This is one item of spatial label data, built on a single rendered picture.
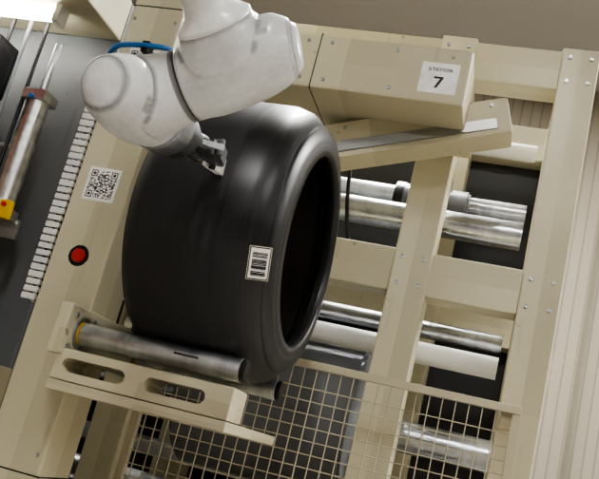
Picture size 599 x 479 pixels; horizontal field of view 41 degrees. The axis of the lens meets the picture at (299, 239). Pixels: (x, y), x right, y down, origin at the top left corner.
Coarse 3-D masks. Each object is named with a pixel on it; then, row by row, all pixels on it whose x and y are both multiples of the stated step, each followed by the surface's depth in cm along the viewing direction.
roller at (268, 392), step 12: (144, 360) 180; (168, 372) 179; (180, 372) 178; (192, 372) 177; (228, 384) 175; (240, 384) 174; (252, 384) 173; (264, 384) 173; (276, 384) 173; (264, 396) 173; (276, 396) 172
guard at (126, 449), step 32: (288, 384) 193; (352, 384) 190; (384, 384) 188; (416, 384) 186; (256, 416) 193; (384, 416) 186; (480, 416) 182; (512, 416) 180; (128, 448) 196; (160, 448) 195; (224, 448) 192; (352, 448) 186; (448, 448) 182; (512, 448) 178
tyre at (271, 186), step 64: (256, 128) 150; (320, 128) 162; (192, 192) 144; (256, 192) 143; (320, 192) 190; (128, 256) 149; (192, 256) 143; (320, 256) 192; (192, 320) 147; (256, 320) 146
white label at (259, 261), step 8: (256, 248) 141; (264, 248) 141; (272, 248) 141; (248, 256) 141; (256, 256) 141; (264, 256) 141; (248, 264) 141; (256, 264) 141; (264, 264) 142; (248, 272) 142; (256, 272) 142; (264, 272) 142; (264, 280) 142
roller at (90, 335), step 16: (80, 336) 154; (96, 336) 154; (112, 336) 153; (128, 336) 153; (144, 336) 153; (112, 352) 154; (128, 352) 152; (144, 352) 151; (160, 352) 150; (176, 352) 149; (192, 352) 149; (208, 352) 149; (192, 368) 149; (208, 368) 148; (224, 368) 147; (240, 368) 146
